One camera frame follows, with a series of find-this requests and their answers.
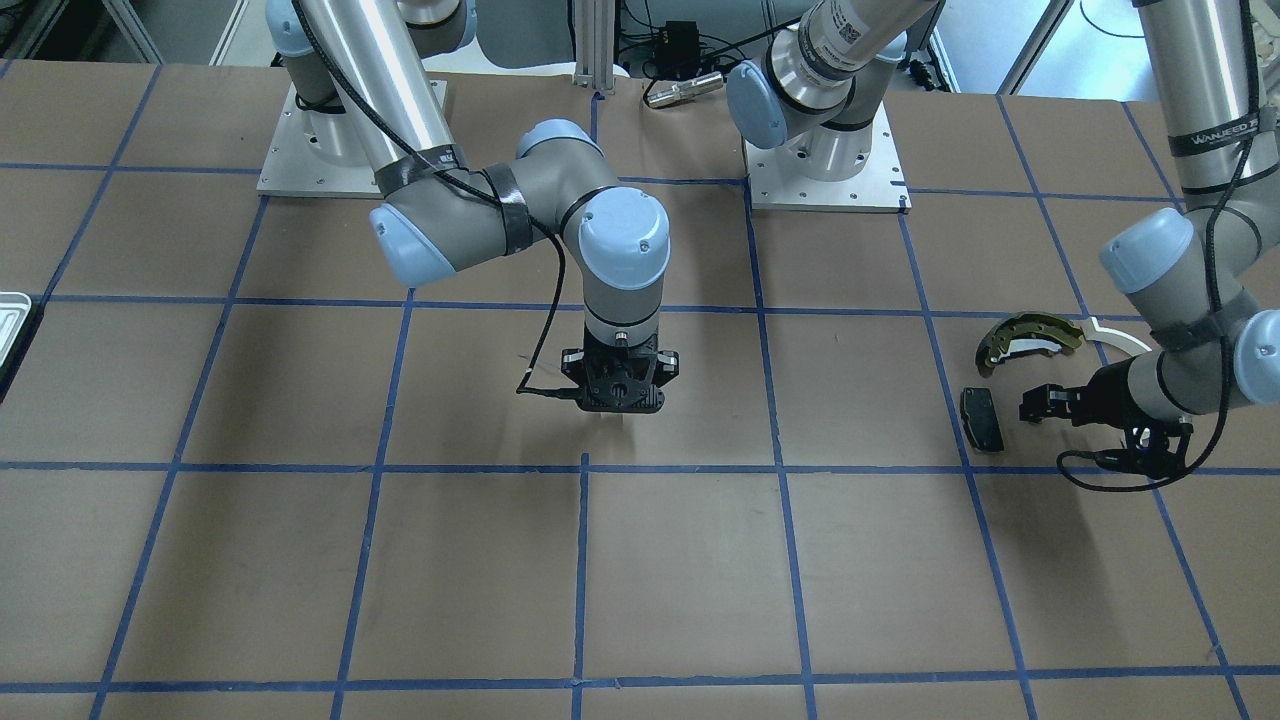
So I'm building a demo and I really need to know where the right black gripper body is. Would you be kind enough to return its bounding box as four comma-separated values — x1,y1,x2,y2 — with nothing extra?
561,338,680,414

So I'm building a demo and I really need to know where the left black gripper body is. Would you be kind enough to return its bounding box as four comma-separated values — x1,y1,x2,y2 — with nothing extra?
1066,363,1193,479

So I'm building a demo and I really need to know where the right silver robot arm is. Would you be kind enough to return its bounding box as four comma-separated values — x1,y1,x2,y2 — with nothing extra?
266,1,678,414

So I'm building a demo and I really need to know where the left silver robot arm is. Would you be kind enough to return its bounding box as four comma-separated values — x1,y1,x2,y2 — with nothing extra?
727,1,1277,492

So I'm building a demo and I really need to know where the black brake pad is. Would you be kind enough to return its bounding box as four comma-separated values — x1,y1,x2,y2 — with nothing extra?
959,386,1006,454

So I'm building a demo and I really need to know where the green curved brake shoe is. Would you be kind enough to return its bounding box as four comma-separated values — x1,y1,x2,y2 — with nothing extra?
974,311,1085,377

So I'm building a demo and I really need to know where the white curved plastic part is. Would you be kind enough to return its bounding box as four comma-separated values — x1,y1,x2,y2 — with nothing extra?
1082,316,1152,357

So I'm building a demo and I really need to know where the silver cylinder tool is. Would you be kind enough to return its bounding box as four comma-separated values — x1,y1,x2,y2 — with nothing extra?
643,72,724,110

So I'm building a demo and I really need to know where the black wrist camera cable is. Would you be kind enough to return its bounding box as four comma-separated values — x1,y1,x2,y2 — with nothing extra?
291,0,582,398

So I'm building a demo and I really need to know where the aluminium frame post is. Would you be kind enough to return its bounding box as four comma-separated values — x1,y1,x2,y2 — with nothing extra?
568,0,617,95

